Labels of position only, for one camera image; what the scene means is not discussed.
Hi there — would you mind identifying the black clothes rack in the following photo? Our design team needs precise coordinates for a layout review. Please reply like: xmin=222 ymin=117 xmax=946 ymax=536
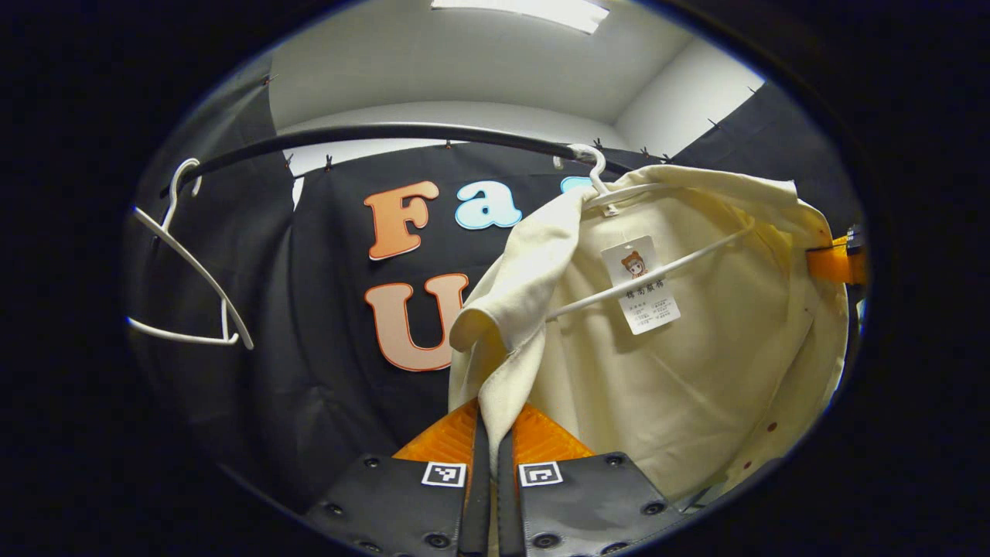
xmin=159 ymin=121 xmax=674 ymax=200

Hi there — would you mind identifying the white hanger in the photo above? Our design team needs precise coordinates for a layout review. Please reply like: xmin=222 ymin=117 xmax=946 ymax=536
xmin=126 ymin=158 xmax=254 ymax=350
xmin=545 ymin=143 xmax=755 ymax=322

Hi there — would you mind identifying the cream jacket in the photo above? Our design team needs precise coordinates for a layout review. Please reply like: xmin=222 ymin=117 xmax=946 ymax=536
xmin=449 ymin=164 xmax=852 ymax=511

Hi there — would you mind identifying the black backdrop cloth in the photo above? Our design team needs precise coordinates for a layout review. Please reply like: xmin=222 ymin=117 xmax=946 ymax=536
xmin=124 ymin=50 xmax=863 ymax=511

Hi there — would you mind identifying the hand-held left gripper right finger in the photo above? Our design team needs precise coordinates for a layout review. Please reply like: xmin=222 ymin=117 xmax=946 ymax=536
xmin=497 ymin=402 xmax=691 ymax=557

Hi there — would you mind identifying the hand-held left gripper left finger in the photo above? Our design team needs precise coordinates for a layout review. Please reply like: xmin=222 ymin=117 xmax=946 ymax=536
xmin=300 ymin=398 xmax=491 ymax=557

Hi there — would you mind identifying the ceiling light panel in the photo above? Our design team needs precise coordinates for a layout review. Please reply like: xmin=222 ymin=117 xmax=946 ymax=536
xmin=431 ymin=0 xmax=612 ymax=36

